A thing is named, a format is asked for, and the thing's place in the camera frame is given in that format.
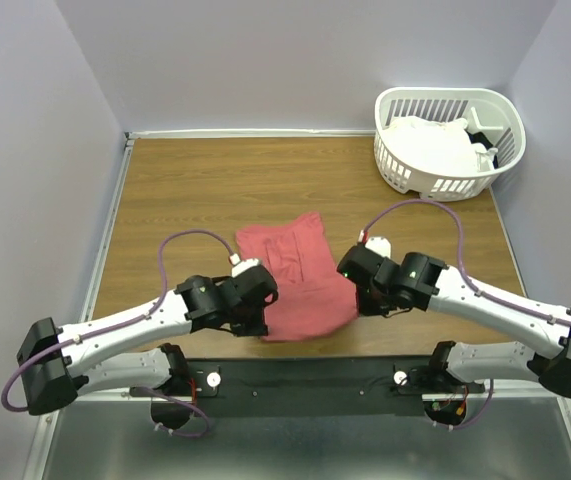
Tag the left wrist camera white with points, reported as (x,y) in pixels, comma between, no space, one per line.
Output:
(238,265)

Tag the white laundry basket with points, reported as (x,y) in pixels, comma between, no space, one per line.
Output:
(485,110)

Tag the red t shirt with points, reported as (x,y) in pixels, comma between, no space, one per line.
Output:
(314,299)

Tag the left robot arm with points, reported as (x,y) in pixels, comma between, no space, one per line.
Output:
(58,364)

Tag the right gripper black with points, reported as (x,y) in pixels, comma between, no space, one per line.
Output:
(367,307)

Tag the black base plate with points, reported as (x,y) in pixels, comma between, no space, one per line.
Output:
(306,387)

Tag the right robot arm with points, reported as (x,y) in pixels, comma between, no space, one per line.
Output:
(539,345)

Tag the black garment in basket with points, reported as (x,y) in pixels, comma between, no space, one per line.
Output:
(479,138)

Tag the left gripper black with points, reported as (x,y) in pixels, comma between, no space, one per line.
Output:
(257,329)

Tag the white t shirt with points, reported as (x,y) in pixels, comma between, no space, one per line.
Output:
(439,148)

